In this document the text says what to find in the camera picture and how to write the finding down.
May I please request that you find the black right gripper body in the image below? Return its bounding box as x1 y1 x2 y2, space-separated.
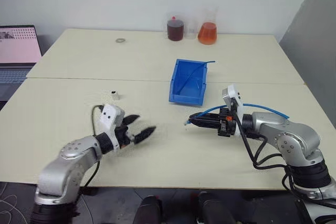
216 106 238 138

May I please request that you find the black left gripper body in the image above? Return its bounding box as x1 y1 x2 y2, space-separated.
115 118 135 150

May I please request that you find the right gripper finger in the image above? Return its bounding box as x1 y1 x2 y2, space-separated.
191 120 220 131
188 112 220 122

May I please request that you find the long blue cable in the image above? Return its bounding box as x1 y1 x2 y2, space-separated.
183 103 290 126

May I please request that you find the blue plastic bin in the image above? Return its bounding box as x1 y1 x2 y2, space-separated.
167 58 209 108

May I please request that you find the dark rounded shape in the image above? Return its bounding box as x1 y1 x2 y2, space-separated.
133 195 163 224

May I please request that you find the flask with orange liquid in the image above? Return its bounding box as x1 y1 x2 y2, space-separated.
197 6 219 46

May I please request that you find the empty clear beaker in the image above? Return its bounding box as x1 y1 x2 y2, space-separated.
184 19 198 40

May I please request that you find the beaker with dark red liquid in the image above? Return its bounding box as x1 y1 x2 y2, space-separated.
166 12 185 42

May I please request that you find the open laptop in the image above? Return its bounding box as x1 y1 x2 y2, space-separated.
0 24 43 102

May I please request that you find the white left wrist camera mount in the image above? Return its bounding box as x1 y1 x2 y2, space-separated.
99 104 125 152

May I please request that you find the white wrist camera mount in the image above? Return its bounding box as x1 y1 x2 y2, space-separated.
222 84 245 137
99 104 125 152

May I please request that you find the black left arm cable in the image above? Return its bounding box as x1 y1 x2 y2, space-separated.
80 104 104 191

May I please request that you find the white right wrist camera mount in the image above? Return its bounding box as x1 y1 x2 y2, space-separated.
222 84 245 137

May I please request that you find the thin white floor cable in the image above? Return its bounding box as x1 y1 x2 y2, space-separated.
0 182 17 224

